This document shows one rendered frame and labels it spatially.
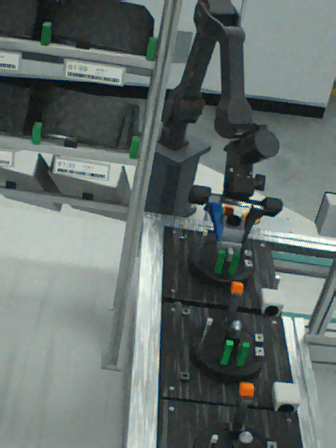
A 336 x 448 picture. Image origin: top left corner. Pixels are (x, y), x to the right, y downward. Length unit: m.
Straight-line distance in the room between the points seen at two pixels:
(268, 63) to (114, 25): 3.57
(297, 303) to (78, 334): 0.47
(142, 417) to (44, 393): 0.22
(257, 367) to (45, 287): 0.51
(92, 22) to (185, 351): 0.59
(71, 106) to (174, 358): 0.46
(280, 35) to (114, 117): 3.48
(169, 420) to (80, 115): 0.50
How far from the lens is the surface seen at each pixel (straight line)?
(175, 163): 1.53
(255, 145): 1.26
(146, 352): 1.18
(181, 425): 1.06
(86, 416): 1.18
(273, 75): 4.55
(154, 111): 0.96
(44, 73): 4.32
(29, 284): 1.43
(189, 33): 4.29
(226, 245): 1.31
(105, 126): 1.03
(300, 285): 1.49
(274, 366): 1.20
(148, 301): 1.28
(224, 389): 1.13
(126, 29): 0.97
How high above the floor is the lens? 1.79
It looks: 34 degrees down
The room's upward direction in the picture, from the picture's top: 12 degrees clockwise
